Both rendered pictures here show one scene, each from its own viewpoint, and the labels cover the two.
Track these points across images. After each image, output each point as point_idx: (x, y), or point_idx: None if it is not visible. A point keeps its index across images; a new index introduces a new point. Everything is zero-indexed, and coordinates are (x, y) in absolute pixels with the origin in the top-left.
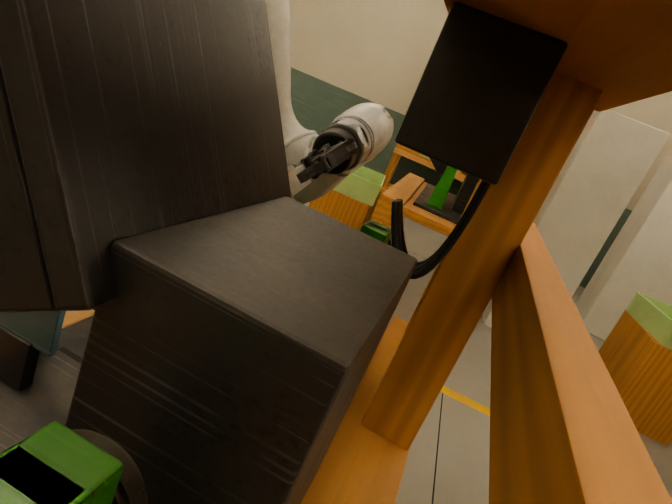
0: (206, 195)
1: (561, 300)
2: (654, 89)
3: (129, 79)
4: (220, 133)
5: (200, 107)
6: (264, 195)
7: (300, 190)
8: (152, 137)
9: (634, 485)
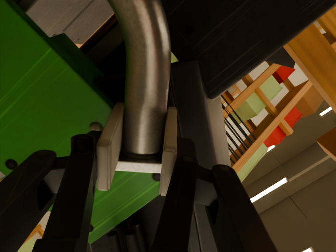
0: (217, 100)
1: None
2: None
3: (226, 145)
4: (222, 142)
5: (225, 152)
6: (212, 101)
7: (175, 122)
8: (223, 125)
9: None
